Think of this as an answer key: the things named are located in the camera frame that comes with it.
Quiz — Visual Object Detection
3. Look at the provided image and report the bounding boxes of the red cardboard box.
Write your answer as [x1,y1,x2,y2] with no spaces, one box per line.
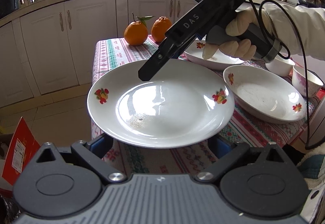
[2,117,40,185]

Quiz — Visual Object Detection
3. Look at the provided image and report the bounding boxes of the white fruit-print plate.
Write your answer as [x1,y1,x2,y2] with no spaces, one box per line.
[183,39,245,71]
[223,65,307,124]

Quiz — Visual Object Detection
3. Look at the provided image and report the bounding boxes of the white sleeved right forearm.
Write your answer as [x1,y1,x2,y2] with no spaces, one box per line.
[263,3,324,61]

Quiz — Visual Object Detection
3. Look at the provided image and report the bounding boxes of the white plate with fruit print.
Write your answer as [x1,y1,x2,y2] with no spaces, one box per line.
[87,59,235,149]

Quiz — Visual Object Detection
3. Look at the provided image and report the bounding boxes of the white kitchen cabinets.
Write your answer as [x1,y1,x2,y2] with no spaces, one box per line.
[1,0,195,106]

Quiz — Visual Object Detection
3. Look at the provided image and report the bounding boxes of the orange with leaf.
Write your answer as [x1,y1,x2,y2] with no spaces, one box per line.
[123,14,154,46]

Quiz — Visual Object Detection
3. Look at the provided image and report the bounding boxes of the bumpy orange without leaf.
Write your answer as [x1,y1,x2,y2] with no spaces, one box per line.
[151,16,172,43]

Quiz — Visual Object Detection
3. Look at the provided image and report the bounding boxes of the white gloved right hand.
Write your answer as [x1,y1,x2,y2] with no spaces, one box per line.
[202,7,276,61]

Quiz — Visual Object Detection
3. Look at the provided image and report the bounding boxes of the white bowl pink flowers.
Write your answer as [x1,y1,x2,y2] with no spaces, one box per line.
[265,55,295,77]

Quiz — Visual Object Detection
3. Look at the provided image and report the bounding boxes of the black cable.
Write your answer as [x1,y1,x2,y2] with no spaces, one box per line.
[247,0,325,151]

